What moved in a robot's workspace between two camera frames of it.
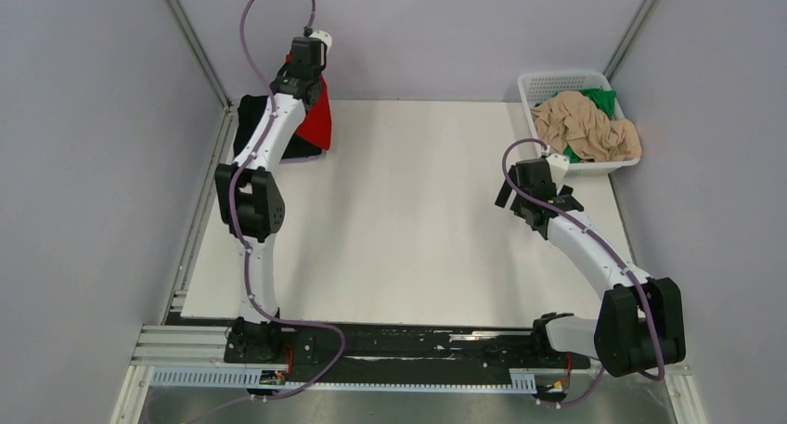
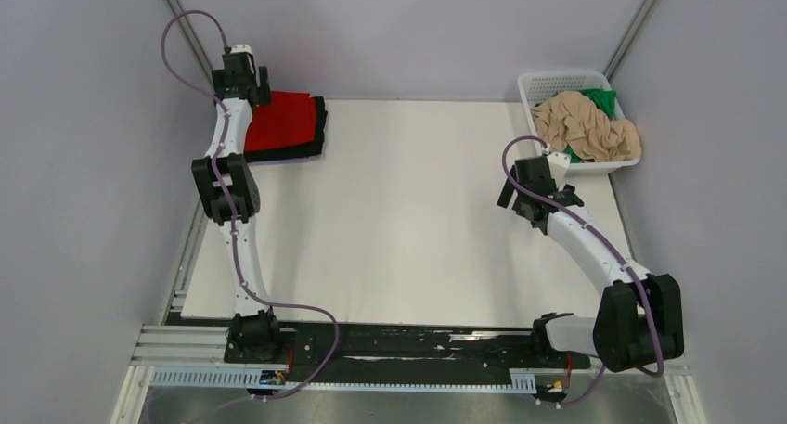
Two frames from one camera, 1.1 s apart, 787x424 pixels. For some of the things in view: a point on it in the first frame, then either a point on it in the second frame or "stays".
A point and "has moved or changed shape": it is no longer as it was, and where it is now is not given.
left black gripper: [318, 69] to [262, 92]
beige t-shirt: [571, 121] stays
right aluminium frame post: [643, 10] stays
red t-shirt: [316, 128] has moved or changed shape
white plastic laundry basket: [580, 115] stays
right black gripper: [504, 195] stays
